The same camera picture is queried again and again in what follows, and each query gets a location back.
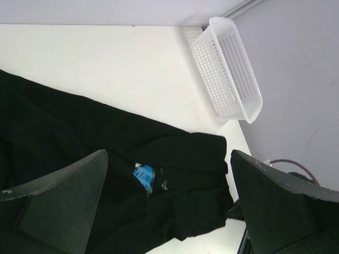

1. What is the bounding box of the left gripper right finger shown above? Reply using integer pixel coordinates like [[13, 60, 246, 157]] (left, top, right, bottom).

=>
[[230, 150, 338, 253]]

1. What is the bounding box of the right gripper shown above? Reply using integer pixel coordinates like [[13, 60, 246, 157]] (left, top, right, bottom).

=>
[[288, 172, 317, 185]]

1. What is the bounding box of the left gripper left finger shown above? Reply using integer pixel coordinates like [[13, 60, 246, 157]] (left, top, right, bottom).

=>
[[1, 150, 108, 253]]

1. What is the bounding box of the black daisy print t-shirt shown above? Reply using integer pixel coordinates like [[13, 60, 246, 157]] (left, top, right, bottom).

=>
[[1, 71, 234, 253]]

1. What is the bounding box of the white plastic basket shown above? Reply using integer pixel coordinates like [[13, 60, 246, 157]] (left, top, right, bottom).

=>
[[180, 17, 263, 124]]

